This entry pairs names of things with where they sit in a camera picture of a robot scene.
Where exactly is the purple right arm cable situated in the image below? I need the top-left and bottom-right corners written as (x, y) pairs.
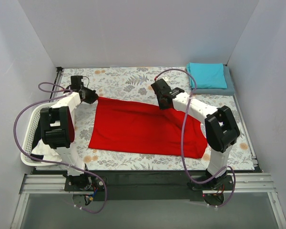
top-left (154, 68), bottom-right (236, 208)

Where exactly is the floral patterned table cloth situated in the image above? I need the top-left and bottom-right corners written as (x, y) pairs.
top-left (58, 67), bottom-right (257, 171)

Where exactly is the white plastic laundry basket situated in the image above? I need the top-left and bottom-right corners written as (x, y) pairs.
top-left (20, 102), bottom-right (55, 167)

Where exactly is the black garment in basket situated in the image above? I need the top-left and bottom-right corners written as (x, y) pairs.
top-left (31, 125), bottom-right (43, 159)

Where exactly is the aluminium frame rail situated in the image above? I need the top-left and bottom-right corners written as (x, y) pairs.
top-left (20, 172), bottom-right (276, 194)

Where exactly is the red t shirt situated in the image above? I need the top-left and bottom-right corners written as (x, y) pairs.
top-left (89, 97), bottom-right (207, 159)

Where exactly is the white t shirt in basket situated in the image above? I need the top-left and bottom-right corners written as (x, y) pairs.
top-left (31, 139), bottom-right (62, 163)

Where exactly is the folded turquoise t shirt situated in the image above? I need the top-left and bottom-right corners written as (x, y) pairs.
top-left (186, 62), bottom-right (227, 89)

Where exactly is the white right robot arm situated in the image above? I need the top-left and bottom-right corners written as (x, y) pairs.
top-left (152, 85), bottom-right (240, 190)

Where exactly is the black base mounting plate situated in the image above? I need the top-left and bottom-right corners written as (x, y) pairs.
top-left (64, 170), bottom-right (233, 201)

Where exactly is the folded grey-blue t shirt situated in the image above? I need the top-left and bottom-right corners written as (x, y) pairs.
top-left (186, 63), bottom-right (235, 96)

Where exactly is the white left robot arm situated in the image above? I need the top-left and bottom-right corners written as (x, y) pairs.
top-left (40, 86), bottom-right (98, 191)

